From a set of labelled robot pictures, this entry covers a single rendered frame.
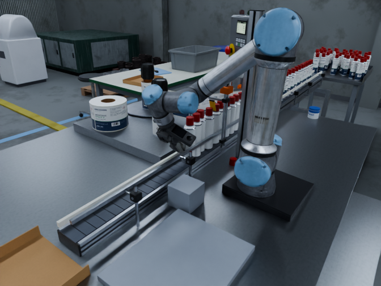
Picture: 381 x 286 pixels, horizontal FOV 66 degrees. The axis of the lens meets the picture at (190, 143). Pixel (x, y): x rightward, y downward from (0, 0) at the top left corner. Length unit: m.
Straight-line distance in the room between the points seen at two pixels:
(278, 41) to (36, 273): 0.91
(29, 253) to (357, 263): 0.98
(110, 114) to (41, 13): 9.58
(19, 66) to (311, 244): 6.01
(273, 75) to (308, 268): 0.57
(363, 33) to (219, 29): 2.74
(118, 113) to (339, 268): 1.21
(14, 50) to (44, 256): 5.60
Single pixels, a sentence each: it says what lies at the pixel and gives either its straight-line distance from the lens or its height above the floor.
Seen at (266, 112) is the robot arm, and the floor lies 1.23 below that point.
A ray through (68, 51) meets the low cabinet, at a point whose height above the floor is 0.52.
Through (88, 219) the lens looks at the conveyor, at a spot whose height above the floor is 0.88.
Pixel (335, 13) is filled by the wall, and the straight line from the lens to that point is 5.82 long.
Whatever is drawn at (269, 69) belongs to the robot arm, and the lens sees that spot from 0.87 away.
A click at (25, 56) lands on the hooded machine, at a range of 6.51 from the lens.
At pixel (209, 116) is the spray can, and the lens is 1.36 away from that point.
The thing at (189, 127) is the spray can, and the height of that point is 1.04.
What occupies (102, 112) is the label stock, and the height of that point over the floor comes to 0.99.
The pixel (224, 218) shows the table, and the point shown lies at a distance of 1.08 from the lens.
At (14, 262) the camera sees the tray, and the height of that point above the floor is 0.83.
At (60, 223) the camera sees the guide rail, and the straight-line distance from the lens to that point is 1.00.
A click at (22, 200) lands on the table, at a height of 0.83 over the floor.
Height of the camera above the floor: 1.52
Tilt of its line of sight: 26 degrees down
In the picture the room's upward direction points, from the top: 1 degrees clockwise
